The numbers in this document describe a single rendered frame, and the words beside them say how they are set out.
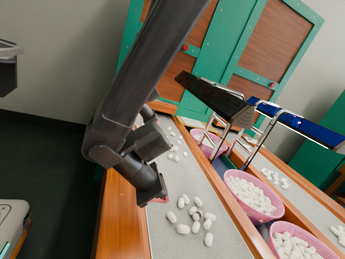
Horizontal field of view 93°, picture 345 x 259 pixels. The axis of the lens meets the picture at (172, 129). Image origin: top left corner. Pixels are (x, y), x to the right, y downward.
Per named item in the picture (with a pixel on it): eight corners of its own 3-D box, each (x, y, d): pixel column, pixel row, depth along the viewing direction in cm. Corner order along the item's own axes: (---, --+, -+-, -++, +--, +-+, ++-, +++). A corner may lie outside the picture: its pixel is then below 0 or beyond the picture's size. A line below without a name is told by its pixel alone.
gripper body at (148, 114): (154, 111, 84) (147, 99, 80) (157, 119, 75) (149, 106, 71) (144, 117, 84) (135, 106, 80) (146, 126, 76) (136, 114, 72)
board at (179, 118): (180, 124, 116) (180, 123, 115) (174, 116, 128) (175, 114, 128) (217, 133, 128) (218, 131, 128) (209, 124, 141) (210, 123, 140)
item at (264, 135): (238, 180, 94) (284, 108, 77) (220, 158, 111) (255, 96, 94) (261, 182, 101) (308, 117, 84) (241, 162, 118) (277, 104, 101)
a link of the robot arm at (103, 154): (89, 124, 33) (83, 153, 26) (137, 93, 32) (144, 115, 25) (126, 155, 40) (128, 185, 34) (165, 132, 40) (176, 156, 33)
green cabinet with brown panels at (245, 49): (112, 89, 108) (154, -117, 72) (115, 74, 155) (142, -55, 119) (259, 129, 159) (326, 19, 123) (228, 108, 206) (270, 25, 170)
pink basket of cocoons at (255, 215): (255, 245, 58) (270, 228, 55) (204, 189, 76) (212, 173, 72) (280, 219, 76) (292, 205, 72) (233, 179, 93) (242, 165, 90)
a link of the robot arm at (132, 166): (106, 148, 36) (101, 166, 31) (132, 132, 35) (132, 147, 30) (125, 167, 39) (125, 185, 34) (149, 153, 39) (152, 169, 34)
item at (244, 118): (230, 125, 47) (243, 101, 44) (173, 79, 99) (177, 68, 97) (250, 130, 50) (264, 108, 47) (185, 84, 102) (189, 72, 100)
